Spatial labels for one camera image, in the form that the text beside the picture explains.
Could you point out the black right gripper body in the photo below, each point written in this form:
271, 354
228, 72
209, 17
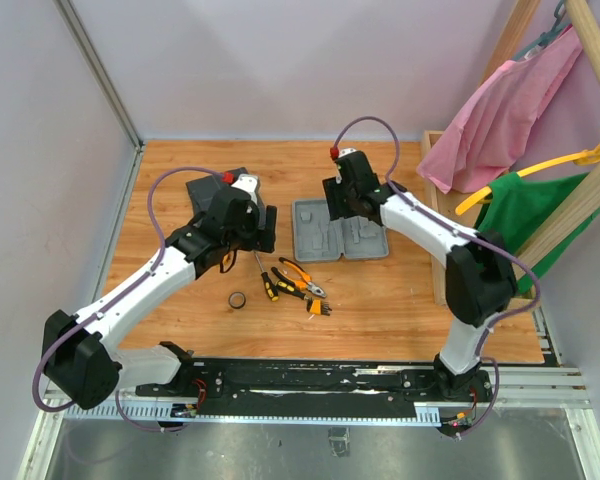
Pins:
350, 197

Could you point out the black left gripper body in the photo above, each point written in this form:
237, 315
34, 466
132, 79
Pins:
249, 235

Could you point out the grey plastic tool case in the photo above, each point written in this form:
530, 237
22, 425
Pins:
317, 238

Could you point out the black yellow slim screwdriver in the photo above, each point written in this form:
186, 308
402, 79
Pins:
269, 286

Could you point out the orange black pliers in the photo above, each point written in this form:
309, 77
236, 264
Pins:
304, 282

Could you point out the black yellow thick screwdriver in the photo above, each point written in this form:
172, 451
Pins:
287, 286

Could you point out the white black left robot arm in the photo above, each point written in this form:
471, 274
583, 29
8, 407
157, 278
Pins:
81, 353

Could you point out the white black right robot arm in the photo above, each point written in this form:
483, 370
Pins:
479, 278

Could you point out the dark grey checked cloth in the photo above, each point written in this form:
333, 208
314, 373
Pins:
201, 191

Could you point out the black tape roll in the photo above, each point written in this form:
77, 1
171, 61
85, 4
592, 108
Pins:
237, 300

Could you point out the orange black hex key set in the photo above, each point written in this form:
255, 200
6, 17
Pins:
316, 306

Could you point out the pink shirt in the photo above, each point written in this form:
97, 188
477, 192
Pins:
490, 132

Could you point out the green shirt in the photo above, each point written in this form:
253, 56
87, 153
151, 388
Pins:
517, 207

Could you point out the teal clothes hanger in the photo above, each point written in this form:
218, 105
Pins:
560, 23

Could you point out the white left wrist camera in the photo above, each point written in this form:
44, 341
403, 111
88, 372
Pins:
248, 183

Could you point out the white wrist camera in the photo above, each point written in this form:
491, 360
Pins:
248, 183
345, 152

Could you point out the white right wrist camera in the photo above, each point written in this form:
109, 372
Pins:
345, 152

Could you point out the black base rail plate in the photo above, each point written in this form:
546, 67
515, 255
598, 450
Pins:
313, 389

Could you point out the wooden clothes rack frame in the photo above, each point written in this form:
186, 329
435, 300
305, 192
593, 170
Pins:
584, 200

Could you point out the aluminium frame rail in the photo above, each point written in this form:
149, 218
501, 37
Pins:
514, 387

